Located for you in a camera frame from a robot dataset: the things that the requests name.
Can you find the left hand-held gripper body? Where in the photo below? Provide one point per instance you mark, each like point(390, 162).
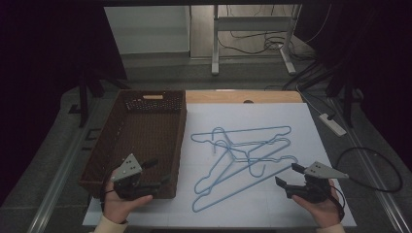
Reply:
point(128, 170)

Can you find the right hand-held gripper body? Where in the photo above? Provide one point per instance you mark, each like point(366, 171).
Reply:
point(319, 187)

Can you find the brown woven basket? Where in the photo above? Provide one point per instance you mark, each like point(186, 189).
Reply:
point(145, 136)

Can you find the person's right hand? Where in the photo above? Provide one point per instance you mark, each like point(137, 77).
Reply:
point(324, 210)

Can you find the person's left hand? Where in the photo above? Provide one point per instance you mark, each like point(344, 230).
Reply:
point(116, 208)

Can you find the white table mat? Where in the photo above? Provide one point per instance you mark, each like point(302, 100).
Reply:
point(259, 207)

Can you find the white power strip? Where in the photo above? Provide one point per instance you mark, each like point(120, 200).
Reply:
point(335, 126)

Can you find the black plug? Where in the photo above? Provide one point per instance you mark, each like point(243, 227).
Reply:
point(331, 116)

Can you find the black metal stand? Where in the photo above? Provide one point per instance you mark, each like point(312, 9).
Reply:
point(348, 97)
point(83, 97)

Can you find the white cabinet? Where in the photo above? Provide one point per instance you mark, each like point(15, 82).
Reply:
point(145, 29)

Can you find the white metal desk frame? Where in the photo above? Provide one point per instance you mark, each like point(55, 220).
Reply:
point(252, 23)

